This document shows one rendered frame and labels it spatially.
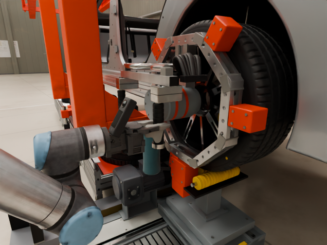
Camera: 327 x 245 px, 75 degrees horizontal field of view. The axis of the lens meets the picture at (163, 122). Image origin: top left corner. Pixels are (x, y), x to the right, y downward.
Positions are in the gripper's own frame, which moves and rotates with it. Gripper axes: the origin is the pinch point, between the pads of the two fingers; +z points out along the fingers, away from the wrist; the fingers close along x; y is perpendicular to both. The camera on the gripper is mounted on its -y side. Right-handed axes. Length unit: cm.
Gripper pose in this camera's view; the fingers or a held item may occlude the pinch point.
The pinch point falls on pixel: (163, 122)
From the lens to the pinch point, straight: 69.0
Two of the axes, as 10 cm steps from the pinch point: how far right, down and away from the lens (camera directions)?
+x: 5.1, 2.5, -8.3
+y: 0.0, 9.6, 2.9
